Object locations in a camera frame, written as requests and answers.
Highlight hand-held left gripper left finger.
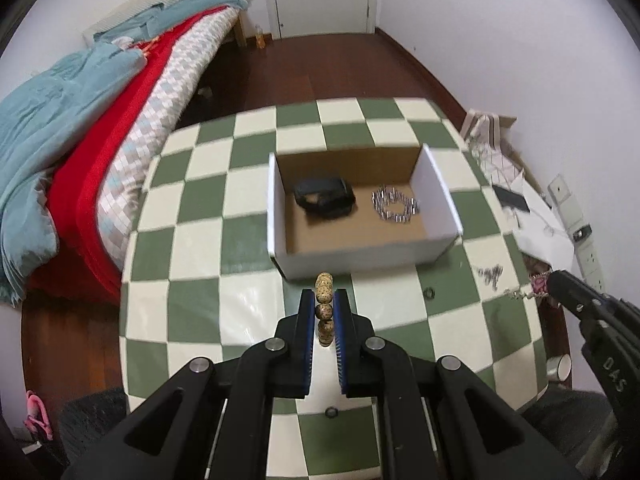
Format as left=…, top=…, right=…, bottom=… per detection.
left=60, top=289, right=317, bottom=480

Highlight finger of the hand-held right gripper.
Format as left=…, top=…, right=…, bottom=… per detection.
left=548, top=270, right=608, bottom=321

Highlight pink jewelled bracelet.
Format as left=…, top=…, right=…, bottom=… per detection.
left=505, top=271, right=553, bottom=303

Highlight white cardboard box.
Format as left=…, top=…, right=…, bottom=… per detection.
left=266, top=143, right=464, bottom=281

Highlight silver chain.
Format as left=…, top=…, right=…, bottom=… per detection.
left=477, top=265, right=502, bottom=291

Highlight red blanket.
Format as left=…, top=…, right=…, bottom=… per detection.
left=30, top=5, right=236, bottom=301

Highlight dark mesh fabric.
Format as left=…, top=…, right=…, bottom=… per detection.
left=60, top=389, right=128, bottom=466
left=520, top=387, right=640, bottom=466

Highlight diamond patterned bed sheet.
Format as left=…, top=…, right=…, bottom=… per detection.
left=97, top=10, right=238, bottom=271

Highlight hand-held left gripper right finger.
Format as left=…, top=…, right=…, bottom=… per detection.
left=334, top=288, right=583, bottom=480

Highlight tan beaded bracelet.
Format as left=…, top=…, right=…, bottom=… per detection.
left=314, top=272, right=335, bottom=346

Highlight silver bead bracelet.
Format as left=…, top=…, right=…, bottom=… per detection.
left=371, top=186, right=420, bottom=222

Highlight green white checkered tablecloth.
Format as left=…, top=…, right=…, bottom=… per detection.
left=118, top=97, right=546, bottom=478

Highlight white power strip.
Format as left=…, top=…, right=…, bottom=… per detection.
left=546, top=175, right=606, bottom=291

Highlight patterned paper bag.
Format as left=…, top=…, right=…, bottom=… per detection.
left=460, top=107, right=526, bottom=186

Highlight pink slippers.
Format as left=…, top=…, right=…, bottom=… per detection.
left=25, top=390, right=55, bottom=442

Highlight black bracelet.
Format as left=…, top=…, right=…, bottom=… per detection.
left=293, top=176, right=357, bottom=218

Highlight flat black card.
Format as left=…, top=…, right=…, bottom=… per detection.
left=492, top=185, right=531, bottom=212

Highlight bed with red blanket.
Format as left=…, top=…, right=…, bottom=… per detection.
left=0, top=0, right=251, bottom=306

